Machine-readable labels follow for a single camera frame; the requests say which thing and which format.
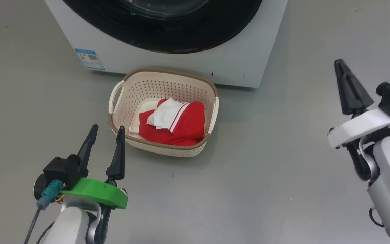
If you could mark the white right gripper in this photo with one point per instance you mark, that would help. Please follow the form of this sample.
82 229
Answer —
361 125

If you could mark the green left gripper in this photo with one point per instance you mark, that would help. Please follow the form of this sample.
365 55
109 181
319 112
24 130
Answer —
96 193

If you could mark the red garment with print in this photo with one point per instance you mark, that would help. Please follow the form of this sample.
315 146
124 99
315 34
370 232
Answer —
151 132

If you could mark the red and white striped garment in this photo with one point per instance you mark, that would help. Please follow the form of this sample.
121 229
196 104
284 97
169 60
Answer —
166 113

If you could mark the cream perforated laundry basket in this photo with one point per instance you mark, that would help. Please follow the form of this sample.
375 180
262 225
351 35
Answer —
147 88

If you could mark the white washing machine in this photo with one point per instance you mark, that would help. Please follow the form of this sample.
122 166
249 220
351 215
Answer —
249 64

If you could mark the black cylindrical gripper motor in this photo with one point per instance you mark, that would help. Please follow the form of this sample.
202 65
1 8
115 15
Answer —
39 186

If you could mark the blue energy label sticker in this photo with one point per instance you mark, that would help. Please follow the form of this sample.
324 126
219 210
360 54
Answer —
90 59

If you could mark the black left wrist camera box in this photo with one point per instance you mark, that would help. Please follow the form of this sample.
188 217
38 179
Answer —
61 169

